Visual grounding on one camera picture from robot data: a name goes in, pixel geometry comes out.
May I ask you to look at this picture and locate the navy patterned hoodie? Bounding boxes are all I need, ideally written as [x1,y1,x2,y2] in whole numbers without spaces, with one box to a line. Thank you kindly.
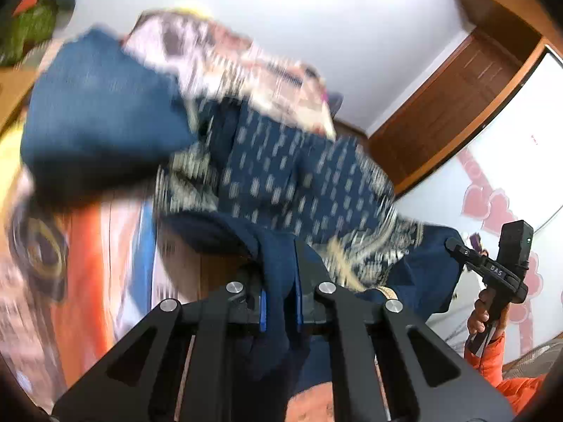
[156,97,462,422]

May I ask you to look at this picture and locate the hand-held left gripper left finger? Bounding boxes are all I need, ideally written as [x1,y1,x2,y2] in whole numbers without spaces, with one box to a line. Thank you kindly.
[52,270,267,422]

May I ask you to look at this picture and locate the yellow cloth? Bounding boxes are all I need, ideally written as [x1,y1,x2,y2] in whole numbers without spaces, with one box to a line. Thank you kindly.
[0,123,28,212]

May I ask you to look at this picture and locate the brown wooden door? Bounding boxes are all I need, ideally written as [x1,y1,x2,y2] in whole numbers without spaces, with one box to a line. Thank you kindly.
[368,31,550,195]

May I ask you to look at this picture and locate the person's right hand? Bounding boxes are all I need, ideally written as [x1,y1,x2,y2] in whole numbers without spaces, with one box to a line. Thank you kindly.
[467,288,511,335]

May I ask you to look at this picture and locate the blue jeans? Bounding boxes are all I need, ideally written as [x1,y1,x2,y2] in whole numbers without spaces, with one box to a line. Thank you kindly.
[20,28,201,198]

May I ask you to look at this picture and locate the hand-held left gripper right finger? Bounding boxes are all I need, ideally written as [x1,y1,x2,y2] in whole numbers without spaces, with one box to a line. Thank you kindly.
[292,237,516,422]

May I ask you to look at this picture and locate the person's right forearm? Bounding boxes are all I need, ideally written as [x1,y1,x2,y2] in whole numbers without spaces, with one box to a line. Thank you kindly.
[464,312,550,415]

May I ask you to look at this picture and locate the printed blanket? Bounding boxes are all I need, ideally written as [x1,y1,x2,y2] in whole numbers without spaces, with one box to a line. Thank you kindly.
[121,6,337,139]

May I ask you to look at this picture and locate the white wardrobe door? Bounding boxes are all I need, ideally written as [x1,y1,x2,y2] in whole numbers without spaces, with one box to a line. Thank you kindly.
[393,50,563,361]

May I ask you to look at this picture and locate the wooden folding table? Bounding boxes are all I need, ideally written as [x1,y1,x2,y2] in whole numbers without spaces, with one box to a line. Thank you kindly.
[0,68,40,138]

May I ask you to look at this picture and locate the orange printed bed sheet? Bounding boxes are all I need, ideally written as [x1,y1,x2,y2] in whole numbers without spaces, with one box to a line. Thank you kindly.
[0,171,337,422]

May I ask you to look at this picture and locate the green patterned cloth cover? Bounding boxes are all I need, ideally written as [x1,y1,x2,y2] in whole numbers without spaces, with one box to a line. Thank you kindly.
[0,2,60,66]

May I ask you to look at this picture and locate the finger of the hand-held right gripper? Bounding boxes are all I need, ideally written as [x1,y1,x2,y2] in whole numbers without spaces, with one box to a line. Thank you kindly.
[445,237,490,274]

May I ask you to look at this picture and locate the brown wooden overhead cabinet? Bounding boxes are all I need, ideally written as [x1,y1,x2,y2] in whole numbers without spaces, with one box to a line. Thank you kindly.
[449,0,559,45]

